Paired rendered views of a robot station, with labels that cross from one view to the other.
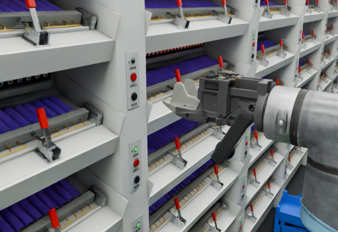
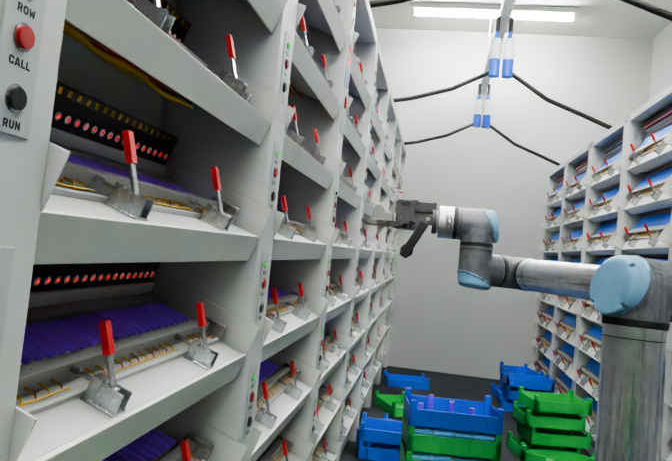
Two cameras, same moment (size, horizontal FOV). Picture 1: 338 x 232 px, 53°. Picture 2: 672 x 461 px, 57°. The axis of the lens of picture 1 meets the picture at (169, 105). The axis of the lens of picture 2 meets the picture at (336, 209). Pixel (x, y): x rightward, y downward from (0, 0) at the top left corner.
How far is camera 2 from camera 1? 1.28 m
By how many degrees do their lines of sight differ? 32
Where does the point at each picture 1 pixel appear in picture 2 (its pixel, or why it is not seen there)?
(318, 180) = (469, 251)
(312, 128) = (465, 222)
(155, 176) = not seen: hidden behind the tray
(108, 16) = (330, 159)
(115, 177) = (317, 280)
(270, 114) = (443, 217)
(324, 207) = (473, 265)
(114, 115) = (325, 229)
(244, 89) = (424, 207)
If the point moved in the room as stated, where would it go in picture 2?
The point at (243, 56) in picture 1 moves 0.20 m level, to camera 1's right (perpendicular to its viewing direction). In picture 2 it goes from (354, 228) to (398, 233)
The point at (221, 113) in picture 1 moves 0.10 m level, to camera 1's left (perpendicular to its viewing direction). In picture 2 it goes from (411, 220) to (379, 216)
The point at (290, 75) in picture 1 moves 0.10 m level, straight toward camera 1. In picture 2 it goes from (368, 273) to (371, 274)
